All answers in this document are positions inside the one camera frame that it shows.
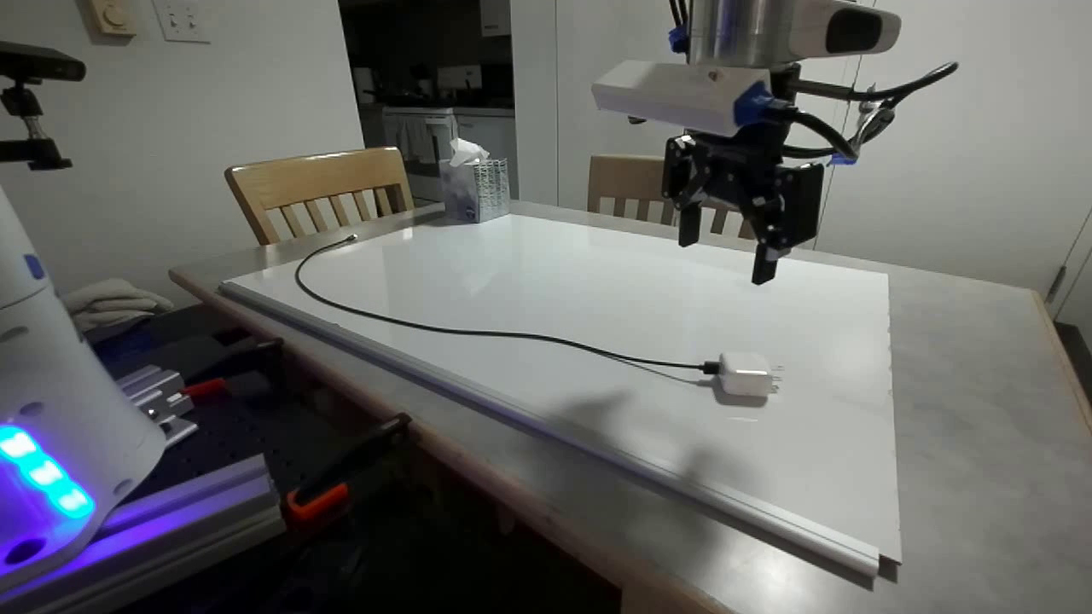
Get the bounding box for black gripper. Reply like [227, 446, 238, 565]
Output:
[663, 126, 830, 290]

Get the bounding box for beige wall thermostat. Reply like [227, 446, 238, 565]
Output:
[73, 0, 139, 44]

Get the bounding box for white robot base blue light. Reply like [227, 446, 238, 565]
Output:
[0, 183, 169, 577]

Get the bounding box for grey blue tissue box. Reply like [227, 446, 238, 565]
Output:
[441, 108, 511, 229]

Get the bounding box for short aluminium extrusion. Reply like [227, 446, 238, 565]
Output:
[114, 366, 197, 452]

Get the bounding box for white charger adapter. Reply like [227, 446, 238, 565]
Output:
[713, 350, 780, 404]

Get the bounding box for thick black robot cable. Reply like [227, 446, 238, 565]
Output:
[780, 62, 962, 165]

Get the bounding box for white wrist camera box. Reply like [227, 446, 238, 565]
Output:
[589, 59, 788, 140]

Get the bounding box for white door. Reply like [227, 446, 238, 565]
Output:
[814, 44, 1092, 292]

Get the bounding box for black charging cable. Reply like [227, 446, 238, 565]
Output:
[288, 233, 727, 376]

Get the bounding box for white whiteboard with metal rail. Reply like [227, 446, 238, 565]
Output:
[218, 213, 904, 585]

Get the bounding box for beige folded cloth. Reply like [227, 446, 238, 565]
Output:
[60, 276, 178, 337]

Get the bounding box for black camera on stand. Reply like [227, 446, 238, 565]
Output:
[0, 38, 88, 175]

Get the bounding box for orange black bar clamp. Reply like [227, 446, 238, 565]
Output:
[279, 409, 417, 529]
[179, 337, 286, 404]

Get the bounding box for white double switch plate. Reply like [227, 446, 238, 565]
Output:
[148, 0, 216, 47]

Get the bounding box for wooden slat back chair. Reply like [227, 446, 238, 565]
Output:
[583, 149, 760, 242]
[220, 143, 420, 266]

